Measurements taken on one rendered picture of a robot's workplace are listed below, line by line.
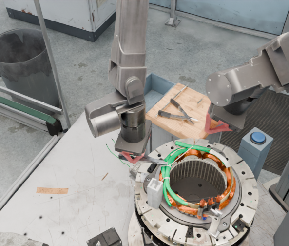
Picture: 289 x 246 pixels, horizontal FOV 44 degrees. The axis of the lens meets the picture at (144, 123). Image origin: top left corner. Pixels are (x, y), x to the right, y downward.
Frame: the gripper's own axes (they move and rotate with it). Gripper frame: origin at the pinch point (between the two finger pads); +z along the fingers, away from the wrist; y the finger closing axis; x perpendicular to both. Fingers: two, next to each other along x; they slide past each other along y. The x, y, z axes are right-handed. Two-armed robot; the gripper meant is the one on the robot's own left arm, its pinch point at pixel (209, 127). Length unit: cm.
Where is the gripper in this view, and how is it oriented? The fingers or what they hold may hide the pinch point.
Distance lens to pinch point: 77.1
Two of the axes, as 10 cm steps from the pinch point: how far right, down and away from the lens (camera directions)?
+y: -3.3, 7.1, -6.1
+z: -3.3, 5.2, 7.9
